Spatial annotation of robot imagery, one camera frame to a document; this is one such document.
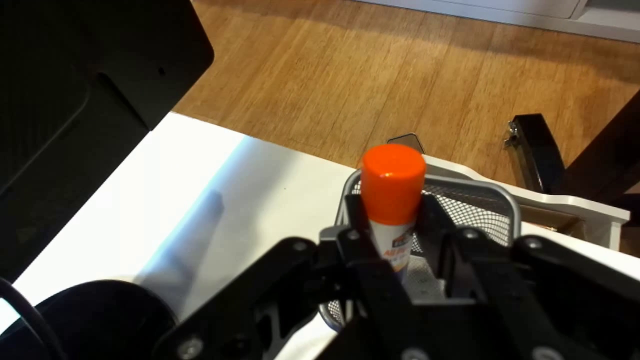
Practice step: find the orange capped glue stick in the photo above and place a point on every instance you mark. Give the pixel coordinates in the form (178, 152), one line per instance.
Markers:
(391, 188)

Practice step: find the metal mesh stationery holder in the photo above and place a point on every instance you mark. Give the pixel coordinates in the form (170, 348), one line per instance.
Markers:
(448, 202)

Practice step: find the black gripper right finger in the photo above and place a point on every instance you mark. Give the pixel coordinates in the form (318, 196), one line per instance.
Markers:
(527, 301)

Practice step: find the open white drawer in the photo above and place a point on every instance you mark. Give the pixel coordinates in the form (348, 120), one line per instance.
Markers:
(554, 213)

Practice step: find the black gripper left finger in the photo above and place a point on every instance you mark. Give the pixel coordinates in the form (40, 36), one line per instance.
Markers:
(268, 302)

